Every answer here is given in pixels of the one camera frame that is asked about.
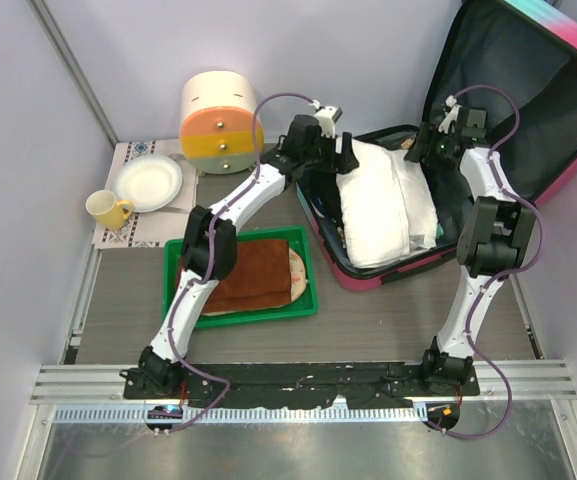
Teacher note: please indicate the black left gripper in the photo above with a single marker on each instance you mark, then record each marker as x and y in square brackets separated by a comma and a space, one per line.
[338, 163]

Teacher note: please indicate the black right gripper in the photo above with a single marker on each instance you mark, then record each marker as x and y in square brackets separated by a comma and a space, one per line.
[426, 137]

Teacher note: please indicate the white towel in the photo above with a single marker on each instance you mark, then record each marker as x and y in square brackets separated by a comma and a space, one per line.
[387, 209]

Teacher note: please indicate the floral mesh pouch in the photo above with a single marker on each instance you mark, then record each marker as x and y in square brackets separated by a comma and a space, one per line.
[298, 275]

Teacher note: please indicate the pink and teal children's suitcase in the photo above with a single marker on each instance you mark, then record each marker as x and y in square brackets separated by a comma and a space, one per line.
[517, 60]

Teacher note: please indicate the brown towel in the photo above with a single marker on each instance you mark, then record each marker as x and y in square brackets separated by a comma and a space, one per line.
[253, 280]

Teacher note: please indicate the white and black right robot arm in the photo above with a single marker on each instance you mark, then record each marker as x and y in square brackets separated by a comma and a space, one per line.
[493, 240]

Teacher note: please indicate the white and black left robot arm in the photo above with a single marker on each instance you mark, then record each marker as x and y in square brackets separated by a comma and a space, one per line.
[210, 243]

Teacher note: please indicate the small gold perfume bottle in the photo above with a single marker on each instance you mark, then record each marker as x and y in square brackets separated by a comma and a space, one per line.
[407, 144]

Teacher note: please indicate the green plastic tray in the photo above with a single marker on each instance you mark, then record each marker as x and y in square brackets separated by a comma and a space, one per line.
[306, 304]

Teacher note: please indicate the pastel three-drawer storage box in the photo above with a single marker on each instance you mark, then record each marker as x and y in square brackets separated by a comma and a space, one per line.
[217, 128]

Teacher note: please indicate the white paper plate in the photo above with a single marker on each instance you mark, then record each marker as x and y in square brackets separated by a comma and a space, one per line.
[149, 182]

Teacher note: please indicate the patterned white placemat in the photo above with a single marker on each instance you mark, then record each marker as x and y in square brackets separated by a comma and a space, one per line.
[152, 229]

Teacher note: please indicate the yellow ceramic mug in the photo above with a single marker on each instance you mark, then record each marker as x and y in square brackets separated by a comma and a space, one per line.
[108, 210]

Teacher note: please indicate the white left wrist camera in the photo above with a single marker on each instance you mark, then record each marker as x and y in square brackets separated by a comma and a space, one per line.
[327, 117]

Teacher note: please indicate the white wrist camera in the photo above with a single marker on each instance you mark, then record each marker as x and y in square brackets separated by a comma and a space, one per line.
[452, 110]
[327, 117]

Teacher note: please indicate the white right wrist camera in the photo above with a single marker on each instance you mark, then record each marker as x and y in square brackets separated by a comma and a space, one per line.
[452, 110]

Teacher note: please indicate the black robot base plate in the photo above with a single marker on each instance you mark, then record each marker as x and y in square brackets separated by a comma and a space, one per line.
[296, 386]

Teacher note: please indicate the aluminium frame rail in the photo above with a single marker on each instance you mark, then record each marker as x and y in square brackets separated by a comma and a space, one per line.
[98, 383]

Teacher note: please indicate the white slotted cable duct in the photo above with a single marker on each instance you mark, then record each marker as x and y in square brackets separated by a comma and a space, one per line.
[152, 414]

